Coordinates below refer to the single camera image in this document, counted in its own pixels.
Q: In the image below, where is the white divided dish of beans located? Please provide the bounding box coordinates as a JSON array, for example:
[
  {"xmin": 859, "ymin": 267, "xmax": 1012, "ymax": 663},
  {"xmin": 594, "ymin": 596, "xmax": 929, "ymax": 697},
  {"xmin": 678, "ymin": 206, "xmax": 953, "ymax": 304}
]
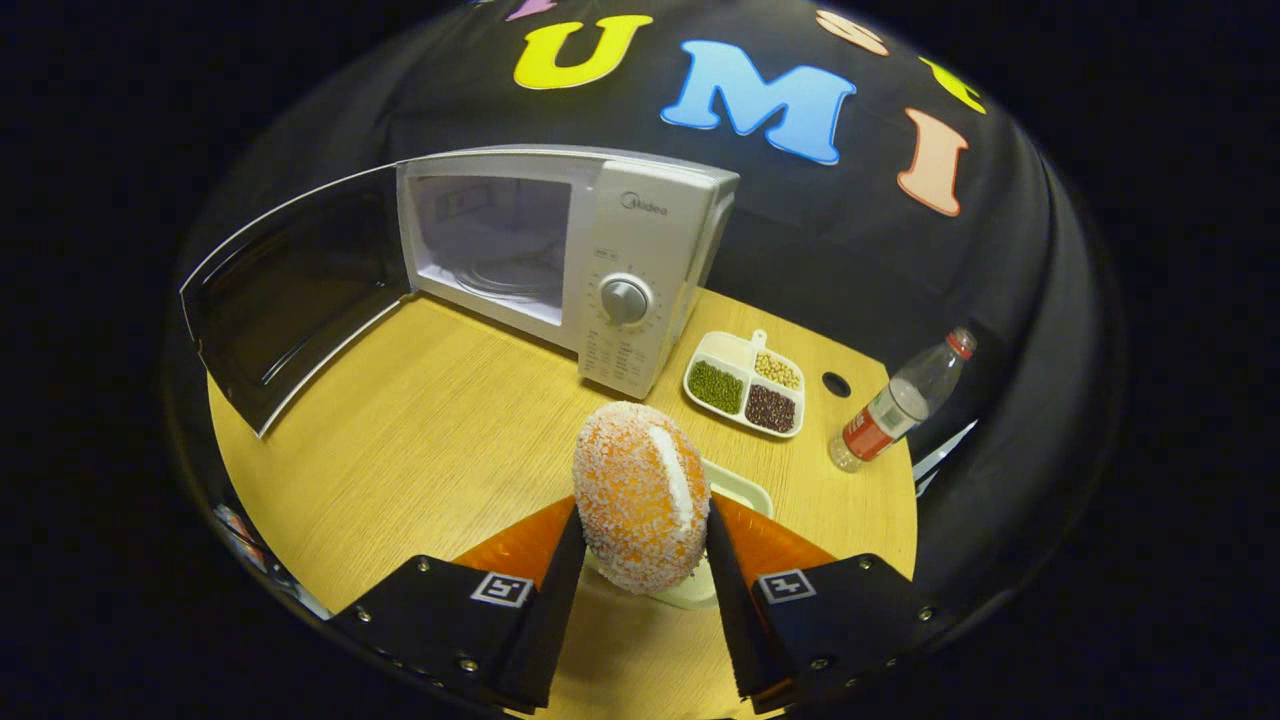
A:
[{"xmin": 683, "ymin": 330, "xmax": 806, "ymax": 439}]

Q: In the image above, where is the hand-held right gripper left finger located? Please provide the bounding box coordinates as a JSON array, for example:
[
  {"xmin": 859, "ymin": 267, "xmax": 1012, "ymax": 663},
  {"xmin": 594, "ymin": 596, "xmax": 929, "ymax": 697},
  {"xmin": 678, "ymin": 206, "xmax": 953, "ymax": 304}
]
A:
[{"xmin": 330, "ymin": 495, "xmax": 589, "ymax": 713}]

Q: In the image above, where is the sugar-coated orange bun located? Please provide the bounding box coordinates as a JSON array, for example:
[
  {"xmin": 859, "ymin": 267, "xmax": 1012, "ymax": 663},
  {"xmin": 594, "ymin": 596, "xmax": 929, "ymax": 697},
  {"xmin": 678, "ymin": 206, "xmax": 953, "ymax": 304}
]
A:
[{"xmin": 572, "ymin": 401, "xmax": 712, "ymax": 596}]

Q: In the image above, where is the white microwave oven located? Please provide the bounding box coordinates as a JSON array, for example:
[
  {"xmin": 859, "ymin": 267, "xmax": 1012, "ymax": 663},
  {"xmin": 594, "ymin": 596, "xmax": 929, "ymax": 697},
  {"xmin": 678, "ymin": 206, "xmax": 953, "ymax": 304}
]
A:
[{"xmin": 180, "ymin": 145, "xmax": 741, "ymax": 439}]

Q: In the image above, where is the clear bottle with red label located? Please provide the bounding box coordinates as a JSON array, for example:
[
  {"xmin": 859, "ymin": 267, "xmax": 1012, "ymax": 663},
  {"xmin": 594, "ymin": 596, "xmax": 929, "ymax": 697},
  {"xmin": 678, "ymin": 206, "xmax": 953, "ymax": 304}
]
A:
[{"xmin": 828, "ymin": 327, "xmax": 978, "ymax": 473}]

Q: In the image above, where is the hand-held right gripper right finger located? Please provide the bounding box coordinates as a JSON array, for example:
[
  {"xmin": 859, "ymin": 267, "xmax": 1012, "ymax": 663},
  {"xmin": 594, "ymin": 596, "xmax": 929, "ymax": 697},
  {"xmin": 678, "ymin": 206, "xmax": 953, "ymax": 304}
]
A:
[{"xmin": 705, "ymin": 492, "xmax": 936, "ymax": 713}]

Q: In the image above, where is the cream square plate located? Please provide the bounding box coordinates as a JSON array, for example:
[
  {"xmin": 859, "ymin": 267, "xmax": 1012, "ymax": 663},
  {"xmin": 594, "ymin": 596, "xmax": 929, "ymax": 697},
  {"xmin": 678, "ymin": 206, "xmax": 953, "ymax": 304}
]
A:
[{"xmin": 585, "ymin": 457, "xmax": 774, "ymax": 611}]

